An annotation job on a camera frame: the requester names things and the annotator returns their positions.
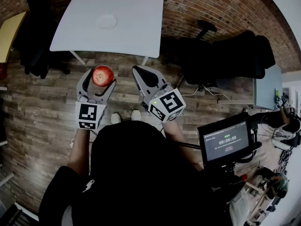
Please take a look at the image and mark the white square table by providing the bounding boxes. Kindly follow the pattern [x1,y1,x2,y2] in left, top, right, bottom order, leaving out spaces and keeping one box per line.
[49,0,164,66]

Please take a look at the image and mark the black office chair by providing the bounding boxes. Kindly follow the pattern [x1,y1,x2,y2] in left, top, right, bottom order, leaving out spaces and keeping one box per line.
[13,0,71,80]
[162,19,276,89]

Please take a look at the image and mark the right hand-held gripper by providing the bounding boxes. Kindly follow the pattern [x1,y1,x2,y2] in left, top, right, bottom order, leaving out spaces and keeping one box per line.
[132,65,187,124]

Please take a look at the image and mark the desk with blue-grey panel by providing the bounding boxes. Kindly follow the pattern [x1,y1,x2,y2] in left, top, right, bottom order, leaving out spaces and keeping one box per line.
[217,65,283,110]

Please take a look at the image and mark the person's right forearm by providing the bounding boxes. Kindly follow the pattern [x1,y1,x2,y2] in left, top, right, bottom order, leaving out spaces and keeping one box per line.
[162,119,204,171]

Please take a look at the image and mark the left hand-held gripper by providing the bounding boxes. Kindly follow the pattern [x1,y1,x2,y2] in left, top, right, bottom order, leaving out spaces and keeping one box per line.
[74,68,117,131]

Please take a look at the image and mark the person's left forearm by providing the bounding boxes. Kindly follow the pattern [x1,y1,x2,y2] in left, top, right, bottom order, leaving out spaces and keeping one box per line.
[67,126,92,176]

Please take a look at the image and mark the red apple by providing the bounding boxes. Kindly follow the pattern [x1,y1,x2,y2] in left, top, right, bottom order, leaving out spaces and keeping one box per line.
[91,65,115,88]

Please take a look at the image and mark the white plate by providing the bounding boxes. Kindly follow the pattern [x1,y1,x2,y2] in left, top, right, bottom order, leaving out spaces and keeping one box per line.
[95,14,118,31]

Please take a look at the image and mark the white shoulder strap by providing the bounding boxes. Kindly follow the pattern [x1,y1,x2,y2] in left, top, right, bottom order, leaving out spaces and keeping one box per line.
[229,189,250,226]
[60,205,72,226]

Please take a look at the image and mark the white metal rack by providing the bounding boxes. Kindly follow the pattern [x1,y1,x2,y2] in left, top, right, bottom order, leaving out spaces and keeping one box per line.
[0,170,40,226]

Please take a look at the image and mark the black monitor screen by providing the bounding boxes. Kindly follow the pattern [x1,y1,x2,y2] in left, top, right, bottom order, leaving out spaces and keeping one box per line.
[197,113,263,167]

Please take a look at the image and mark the person's black clothing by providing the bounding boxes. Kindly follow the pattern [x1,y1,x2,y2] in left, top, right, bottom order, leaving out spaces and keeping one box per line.
[39,121,236,226]

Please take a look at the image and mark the yellow wooden desk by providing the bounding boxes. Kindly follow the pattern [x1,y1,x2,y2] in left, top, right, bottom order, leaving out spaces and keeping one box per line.
[0,11,27,64]

